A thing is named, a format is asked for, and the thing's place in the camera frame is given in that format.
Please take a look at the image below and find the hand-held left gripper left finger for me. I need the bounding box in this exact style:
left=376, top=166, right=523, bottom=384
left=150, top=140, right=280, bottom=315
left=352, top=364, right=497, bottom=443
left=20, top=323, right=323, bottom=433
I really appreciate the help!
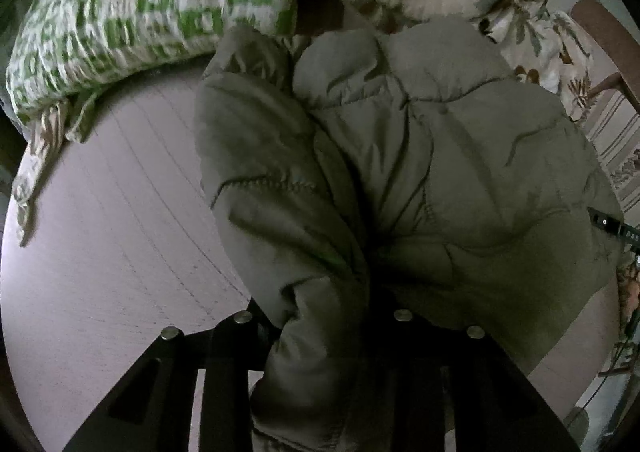
left=62, top=298, right=274, bottom=452

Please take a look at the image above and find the pale pink bed sheet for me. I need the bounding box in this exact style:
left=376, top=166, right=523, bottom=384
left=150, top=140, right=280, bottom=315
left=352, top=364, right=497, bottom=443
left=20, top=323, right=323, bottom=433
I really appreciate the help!
left=0, top=52, right=621, bottom=452

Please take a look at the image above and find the wooden chair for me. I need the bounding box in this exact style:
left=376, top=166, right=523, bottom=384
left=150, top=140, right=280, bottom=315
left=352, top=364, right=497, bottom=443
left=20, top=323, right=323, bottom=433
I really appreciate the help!
left=570, top=0, right=640, bottom=115

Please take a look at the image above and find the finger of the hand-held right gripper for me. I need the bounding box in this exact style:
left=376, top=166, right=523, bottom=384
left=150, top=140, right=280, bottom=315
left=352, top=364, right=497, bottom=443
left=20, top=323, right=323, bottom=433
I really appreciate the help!
left=587, top=206, right=626, bottom=239

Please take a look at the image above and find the olive green puffer jacket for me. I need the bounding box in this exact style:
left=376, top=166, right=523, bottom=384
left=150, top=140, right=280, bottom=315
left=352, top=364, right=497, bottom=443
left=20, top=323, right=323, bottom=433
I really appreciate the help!
left=194, top=14, right=626, bottom=452

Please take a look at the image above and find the green and white patterned pillow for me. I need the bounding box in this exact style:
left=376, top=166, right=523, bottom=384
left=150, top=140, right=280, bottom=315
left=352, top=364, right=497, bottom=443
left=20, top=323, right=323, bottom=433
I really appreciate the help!
left=5, top=0, right=302, bottom=248

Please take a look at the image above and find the striped floral cloth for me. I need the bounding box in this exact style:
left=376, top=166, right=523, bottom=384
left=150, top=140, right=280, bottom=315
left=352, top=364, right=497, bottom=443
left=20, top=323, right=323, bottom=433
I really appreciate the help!
left=585, top=109, right=640, bottom=215

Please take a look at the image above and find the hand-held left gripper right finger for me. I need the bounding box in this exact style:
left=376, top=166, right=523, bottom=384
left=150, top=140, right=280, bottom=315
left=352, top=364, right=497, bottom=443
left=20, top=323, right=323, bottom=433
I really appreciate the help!
left=350, top=291, right=583, bottom=452

